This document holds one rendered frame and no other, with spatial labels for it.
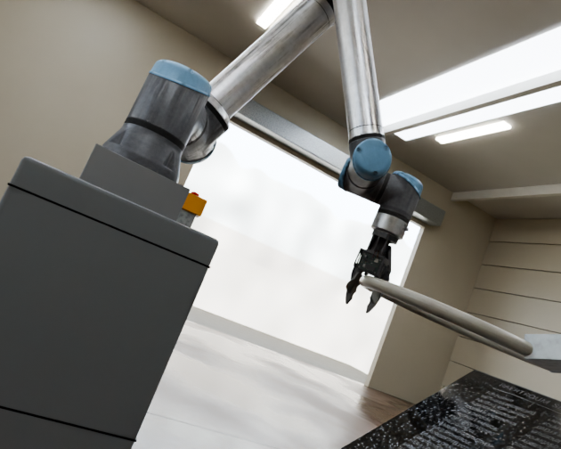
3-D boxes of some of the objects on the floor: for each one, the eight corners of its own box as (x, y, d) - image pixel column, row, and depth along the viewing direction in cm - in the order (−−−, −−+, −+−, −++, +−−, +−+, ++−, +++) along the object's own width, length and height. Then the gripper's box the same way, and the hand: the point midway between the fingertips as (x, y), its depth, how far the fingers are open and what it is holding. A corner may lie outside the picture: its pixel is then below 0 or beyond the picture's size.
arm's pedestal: (-303, 683, 64) (-12, 135, 77) (-142, 491, 110) (23, 167, 123) (64, 698, 82) (249, 251, 95) (70, 527, 128) (195, 241, 141)
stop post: (116, 423, 211) (211, 206, 228) (114, 441, 192) (217, 202, 209) (72, 410, 206) (172, 188, 223) (65, 427, 187) (176, 183, 204)
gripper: (361, 223, 124) (329, 297, 122) (403, 238, 118) (371, 315, 117) (368, 230, 132) (338, 300, 130) (409, 245, 126) (378, 318, 124)
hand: (359, 304), depth 126 cm, fingers closed on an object, 5 cm apart
